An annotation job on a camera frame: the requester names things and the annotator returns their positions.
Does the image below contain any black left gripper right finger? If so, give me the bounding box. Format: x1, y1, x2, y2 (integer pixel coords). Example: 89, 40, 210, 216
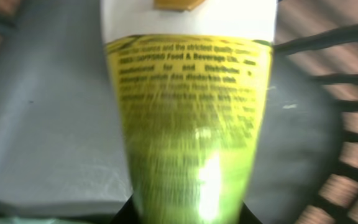
239, 203, 262, 224

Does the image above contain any green juice pouch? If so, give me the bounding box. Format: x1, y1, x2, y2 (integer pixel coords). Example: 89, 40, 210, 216
101, 0, 278, 223

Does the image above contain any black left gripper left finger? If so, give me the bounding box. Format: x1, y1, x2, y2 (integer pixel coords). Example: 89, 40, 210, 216
109, 196, 142, 224

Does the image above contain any grey plastic basket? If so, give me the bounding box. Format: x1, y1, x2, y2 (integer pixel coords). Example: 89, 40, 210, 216
0, 0, 358, 223

